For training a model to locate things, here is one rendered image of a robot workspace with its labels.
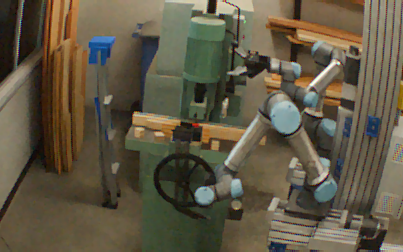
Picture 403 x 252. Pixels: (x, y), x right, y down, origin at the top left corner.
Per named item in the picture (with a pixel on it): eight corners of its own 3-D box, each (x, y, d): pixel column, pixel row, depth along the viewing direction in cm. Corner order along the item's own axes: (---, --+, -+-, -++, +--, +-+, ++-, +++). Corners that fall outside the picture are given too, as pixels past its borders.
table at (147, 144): (120, 156, 297) (120, 145, 294) (132, 132, 325) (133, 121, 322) (246, 176, 293) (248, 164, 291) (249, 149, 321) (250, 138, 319)
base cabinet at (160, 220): (140, 273, 337) (142, 175, 310) (154, 229, 390) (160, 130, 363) (213, 285, 335) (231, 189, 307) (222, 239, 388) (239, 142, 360)
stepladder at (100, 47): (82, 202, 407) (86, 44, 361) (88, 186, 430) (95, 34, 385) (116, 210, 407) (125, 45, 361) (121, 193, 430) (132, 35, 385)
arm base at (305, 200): (325, 197, 281) (329, 180, 277) (320, 211, 268) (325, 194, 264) (298, 192, 285) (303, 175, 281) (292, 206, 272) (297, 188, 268)
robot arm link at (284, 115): (334, 180, 266) (284, 86, 245) (341, 195, 253) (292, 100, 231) (314, 194, 268) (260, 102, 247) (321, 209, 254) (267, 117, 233)
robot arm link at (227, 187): (237, 170, 258) (211, 177, 258) (241, 183, 248) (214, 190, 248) (240, 186, 261) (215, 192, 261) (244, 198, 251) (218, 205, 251)
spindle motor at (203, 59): (180, 81, 297) (187, 21, 285) (185, 70, 313) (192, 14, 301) (217, 86, 296) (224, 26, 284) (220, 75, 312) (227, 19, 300)
